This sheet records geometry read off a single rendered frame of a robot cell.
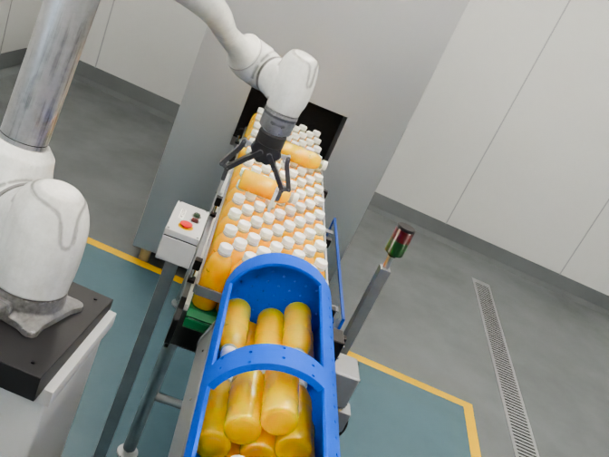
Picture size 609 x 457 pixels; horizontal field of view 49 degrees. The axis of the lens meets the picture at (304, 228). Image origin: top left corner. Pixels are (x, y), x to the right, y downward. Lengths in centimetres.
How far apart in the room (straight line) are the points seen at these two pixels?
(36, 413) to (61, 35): 75
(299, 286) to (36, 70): 79
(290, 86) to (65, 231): 64
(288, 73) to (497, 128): 441
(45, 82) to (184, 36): 460
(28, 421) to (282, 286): 67
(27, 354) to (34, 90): 53
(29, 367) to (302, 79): 89
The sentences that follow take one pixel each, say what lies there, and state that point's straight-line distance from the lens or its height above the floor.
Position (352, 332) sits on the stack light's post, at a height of 84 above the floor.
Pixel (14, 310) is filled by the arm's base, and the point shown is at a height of 108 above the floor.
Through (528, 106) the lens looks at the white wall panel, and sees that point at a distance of 596.
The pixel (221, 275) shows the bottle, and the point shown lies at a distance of 188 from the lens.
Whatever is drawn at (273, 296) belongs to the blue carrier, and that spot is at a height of 111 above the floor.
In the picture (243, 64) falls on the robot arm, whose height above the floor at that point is 159.
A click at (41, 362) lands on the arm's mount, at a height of 106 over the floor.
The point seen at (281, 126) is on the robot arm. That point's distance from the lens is 169.
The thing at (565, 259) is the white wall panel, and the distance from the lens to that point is 647.
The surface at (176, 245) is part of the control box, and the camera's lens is 187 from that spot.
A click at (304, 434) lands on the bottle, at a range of 130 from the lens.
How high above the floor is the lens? 195
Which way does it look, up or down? 23 degrees down
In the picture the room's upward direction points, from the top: 25 degrees clockwise
